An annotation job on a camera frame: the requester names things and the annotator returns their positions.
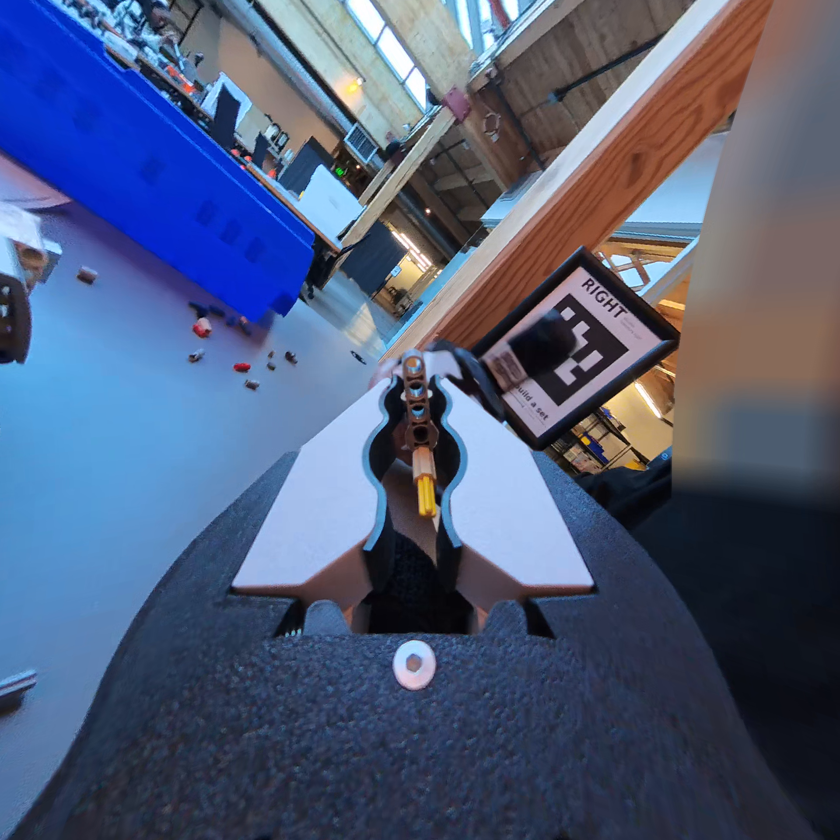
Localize wall vent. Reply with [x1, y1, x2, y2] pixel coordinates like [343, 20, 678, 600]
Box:
[344, 121, 382, 165]

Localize beige pillar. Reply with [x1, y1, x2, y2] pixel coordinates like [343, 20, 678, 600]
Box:
[341, 105, 460, 250]

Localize black office chair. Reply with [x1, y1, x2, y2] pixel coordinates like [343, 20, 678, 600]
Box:
[211, 85, 242, 151]

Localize white black lego truck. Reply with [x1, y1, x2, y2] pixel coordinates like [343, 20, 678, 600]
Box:
[0, 200, 63, 365]

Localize blue plastic bin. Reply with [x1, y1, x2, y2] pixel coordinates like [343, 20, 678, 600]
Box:
[0, 0, 316, 326]

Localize background wooden desk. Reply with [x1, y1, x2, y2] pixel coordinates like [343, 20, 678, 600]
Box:
[236, 151, 342, 253]

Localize black framed marker sign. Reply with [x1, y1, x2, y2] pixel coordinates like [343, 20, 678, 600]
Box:
[472, 246, 681, 452]

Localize grey black lego gear assembly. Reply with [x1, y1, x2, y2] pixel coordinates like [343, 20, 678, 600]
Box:
[397, 350, 447, 516]

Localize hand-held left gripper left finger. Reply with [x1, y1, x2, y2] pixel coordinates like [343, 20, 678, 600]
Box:
[230, 375, 404, 632]

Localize scattered small lego pieces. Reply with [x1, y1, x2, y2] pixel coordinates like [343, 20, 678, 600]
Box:
[75, 266, 299, 391]

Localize white board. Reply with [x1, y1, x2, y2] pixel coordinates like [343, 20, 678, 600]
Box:
[298, 164, 365, 240]

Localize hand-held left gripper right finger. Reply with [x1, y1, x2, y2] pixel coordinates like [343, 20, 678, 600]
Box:
[433, 375, 596, 632]

